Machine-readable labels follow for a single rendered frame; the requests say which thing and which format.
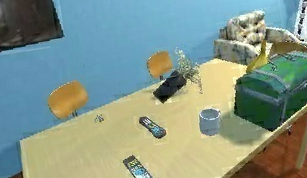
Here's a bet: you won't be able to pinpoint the house plant in black pot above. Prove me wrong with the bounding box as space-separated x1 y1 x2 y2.
146 45 205 106

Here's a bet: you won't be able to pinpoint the orange wooden chair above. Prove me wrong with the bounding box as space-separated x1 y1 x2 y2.
44 78 93 123
144 49 176 84

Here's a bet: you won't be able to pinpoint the black remote control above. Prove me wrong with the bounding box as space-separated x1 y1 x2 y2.
138 113 168 142

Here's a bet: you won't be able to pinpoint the small grey keys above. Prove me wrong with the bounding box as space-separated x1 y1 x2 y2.
93 113 106 125

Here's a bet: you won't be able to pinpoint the grey blue mug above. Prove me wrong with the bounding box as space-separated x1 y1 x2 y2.
196 105 225 138

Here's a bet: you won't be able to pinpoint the grey remote control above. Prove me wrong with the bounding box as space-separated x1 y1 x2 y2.
121 152 159 178

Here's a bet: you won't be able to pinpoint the pale wooden table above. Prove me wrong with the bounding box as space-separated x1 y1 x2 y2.
7 44 307 178

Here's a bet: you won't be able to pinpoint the patterned beige armchair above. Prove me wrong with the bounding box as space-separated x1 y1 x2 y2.
208 2 307 71

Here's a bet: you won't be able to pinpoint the green treasure chest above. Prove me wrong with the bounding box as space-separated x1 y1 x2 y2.
226 48 307 137

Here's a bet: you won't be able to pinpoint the dark framed wall picture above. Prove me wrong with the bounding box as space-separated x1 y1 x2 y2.
0 0 66 55

